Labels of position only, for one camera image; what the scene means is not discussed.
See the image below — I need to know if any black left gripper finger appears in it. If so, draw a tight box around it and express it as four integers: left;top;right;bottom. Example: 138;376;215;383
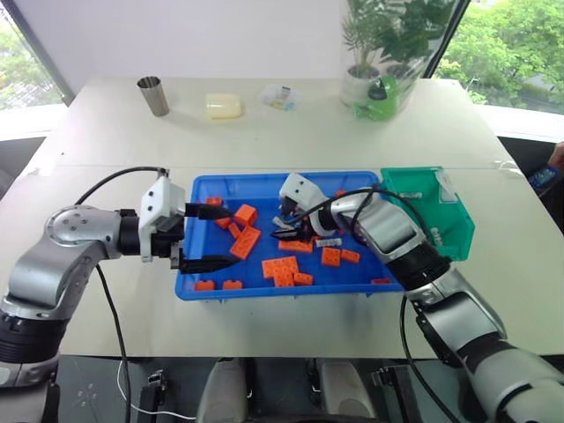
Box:
184;202;233;221
180;254;241;276

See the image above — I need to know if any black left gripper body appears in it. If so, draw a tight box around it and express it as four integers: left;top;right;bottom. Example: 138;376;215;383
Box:
149;209;188;271

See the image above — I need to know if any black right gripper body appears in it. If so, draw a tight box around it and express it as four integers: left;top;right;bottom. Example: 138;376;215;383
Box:
280;197;310;231

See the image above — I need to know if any blue plastic bin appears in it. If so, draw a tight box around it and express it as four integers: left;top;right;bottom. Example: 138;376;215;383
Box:
174;170;407;303

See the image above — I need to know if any white label on bin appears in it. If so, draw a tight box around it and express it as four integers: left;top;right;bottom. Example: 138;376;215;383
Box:
433;172;458;204

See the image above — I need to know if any green plastic bin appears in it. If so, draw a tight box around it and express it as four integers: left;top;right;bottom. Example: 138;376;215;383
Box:
379;165;479;263

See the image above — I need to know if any long orange building brick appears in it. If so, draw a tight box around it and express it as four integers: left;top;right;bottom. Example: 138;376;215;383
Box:
278;239;315;254

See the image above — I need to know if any large flat orange brick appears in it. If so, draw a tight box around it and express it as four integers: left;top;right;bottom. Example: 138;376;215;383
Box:
261;255;301;280
229;225;263;259

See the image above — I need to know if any orange cube building brick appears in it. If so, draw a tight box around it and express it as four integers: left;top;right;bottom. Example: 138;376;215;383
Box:
233;203;258;228

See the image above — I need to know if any cream plastic container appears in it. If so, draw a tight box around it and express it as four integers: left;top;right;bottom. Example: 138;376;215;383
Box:
204;92;245;122

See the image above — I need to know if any clear bag with small items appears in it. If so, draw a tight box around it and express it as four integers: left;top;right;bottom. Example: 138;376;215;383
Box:
256;83;301;112

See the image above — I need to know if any metal cup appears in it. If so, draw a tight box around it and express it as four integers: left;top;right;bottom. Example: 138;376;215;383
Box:
136;76;171;118

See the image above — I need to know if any grey rounded shape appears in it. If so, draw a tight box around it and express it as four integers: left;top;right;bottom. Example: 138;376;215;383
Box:
195;358;249;423
316;358;376;423

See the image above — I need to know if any black device under table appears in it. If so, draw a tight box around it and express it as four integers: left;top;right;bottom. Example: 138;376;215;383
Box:
371;364;425;423
139;368;167;416

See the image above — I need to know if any white plant pot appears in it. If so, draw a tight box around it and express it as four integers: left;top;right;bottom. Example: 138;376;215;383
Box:
340;64;382;108

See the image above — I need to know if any green spray bottle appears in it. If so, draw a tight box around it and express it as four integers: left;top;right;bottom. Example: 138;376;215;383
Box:
353;75;403;122

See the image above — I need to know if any green leafy plant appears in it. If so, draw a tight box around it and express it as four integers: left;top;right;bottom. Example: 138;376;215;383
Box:
341;0;447;77

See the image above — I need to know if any bystander person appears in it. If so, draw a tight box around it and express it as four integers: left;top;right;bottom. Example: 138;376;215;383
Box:
525;140;564;193

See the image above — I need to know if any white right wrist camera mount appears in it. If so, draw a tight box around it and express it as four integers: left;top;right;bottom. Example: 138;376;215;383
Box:
280;173;330;213

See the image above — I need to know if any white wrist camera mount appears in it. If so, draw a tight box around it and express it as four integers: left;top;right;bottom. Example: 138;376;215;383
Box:
280;173;330;213
137;175;187;263

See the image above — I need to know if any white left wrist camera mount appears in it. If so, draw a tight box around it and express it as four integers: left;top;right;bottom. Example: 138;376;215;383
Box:
137;175;187;263

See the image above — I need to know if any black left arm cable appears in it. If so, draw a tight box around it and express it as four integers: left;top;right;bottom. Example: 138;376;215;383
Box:
73;166;172;423

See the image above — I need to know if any thin white cable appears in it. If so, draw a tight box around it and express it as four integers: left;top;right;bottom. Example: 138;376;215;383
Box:
117;360;200;419

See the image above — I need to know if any white cord on table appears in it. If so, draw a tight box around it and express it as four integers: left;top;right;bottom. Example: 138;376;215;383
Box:
492;160;529;176

